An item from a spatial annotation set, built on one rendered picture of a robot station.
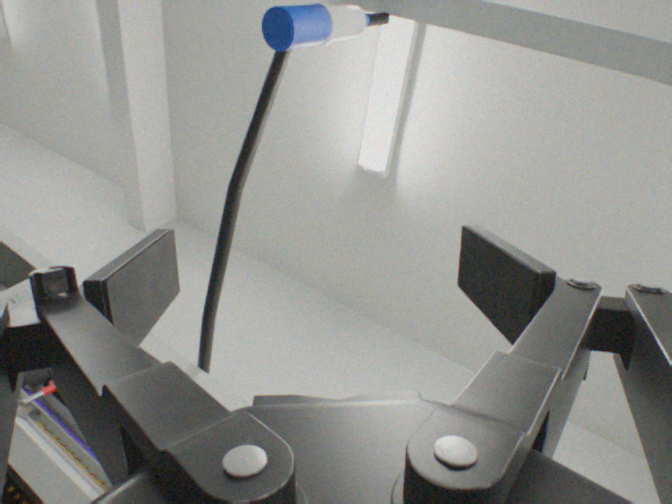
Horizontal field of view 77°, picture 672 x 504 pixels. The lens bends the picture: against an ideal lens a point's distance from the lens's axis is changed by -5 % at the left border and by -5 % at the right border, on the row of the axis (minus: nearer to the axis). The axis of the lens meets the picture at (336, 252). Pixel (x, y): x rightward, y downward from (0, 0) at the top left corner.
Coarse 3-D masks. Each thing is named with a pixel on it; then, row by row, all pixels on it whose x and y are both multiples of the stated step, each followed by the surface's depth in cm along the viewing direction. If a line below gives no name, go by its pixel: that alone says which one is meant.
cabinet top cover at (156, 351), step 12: (144, 348) 82; (156, 348) 83; (168, 348) 83; (156, 360) 81; (168, 360) 81; (180, 360) 81; (192, 372) 79; (204, 372) 80; (204, 384) 78; (216, 384) 78; (216, 396) 76; (228, 396) 76; (228, 408) 74
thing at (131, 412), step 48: (48, 288) 12; (48, 336) 11; (96, 336) 10; (96, 384) 8; (144, 384) 7; (192, 384) 7; (96, 432) 9; (144, 432) 6; (192, 432) 6; (240, 432) 6; (192, 480) 5; (240, 480) 5; (288, 480) 5
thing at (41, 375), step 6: (24, 282) 92; (78, 282) 94; (12, 288) 90; (18, 288) 90; (24, 288) 90; (30, 288) 91; (0, 294) 88; (6, 294) 88; (12, 294) 89; (30, 300) 88; (18, 306) 86; (24, 306) 86; (30, 306) 87; (36, 372) 93; (42, 372) 94; (48, 372) 96; (36, 378) 93; (42, 378) 95; (30, 384) 93; (36, 384) 94
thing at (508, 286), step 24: (480, 240) 18; (504, 240) 17; (480, 264) 18; (504, 264) 16; (528, 264) 14; (480, 288) 18; (504, 288) 16; (528, 288) 14; (552, 288) 14; (504, 312) 16; (528, 312) 14; (504, 336) 16
